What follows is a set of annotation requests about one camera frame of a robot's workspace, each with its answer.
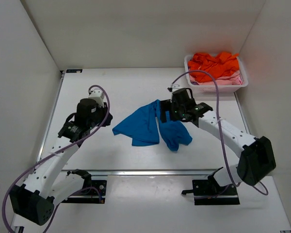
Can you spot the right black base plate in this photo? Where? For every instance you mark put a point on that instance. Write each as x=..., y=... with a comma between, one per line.
x=207, y=194

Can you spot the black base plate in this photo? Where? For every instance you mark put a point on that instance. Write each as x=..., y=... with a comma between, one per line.
x=94, y=195
x=207, y=194

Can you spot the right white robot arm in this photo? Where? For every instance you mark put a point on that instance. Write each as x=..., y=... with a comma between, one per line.
x=256, y=156

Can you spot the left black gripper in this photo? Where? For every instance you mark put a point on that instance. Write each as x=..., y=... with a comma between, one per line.
x=106, y=116

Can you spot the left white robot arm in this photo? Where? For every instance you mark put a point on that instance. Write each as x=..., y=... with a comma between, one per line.
x=38, y=196

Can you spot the pink t shirt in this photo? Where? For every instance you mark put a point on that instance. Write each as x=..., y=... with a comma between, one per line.
x=234, y=79

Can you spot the orange t shirt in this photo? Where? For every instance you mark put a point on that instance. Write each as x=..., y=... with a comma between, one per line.
x=224, y=64

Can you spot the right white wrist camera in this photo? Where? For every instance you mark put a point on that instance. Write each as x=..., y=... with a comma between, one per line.
x=173, y=87

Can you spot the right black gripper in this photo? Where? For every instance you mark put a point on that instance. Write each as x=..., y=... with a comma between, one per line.
x=165, y=110

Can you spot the blue t shirt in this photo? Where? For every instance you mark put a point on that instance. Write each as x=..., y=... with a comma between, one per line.
x=145, y=128

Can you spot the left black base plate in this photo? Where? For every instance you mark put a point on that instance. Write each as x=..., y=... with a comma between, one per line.
x=94, y=195

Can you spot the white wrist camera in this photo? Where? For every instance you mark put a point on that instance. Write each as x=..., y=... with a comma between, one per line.
x=97, y=95
x=173, y=87

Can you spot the black label sticker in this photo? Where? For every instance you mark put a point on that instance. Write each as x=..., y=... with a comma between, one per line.
x=74, y=70

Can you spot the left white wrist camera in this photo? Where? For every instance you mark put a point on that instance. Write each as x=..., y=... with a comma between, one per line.
x=97, y=95

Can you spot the aluminium table rail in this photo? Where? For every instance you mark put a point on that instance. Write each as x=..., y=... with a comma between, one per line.
x=155, y=172

